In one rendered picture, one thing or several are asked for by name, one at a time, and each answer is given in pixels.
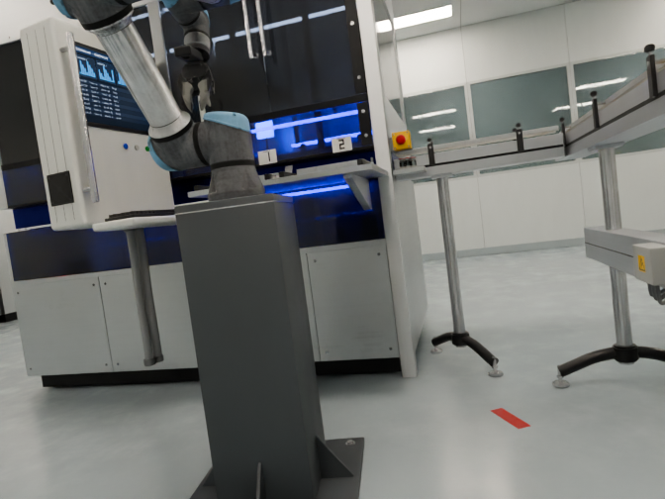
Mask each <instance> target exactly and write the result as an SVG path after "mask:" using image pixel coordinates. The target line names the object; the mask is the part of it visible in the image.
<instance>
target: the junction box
mask: <svg viewBox="0 0 665 499"><path fill-rule="evenodd" d="M632 249H633V260H634V271H635V278H636V279H639V280H641V281H643V282H646V283H648V284H651V285H653V286H657V285H665V245H660V244H655V243H647V244H637V245H633V246H632Z"/></svg>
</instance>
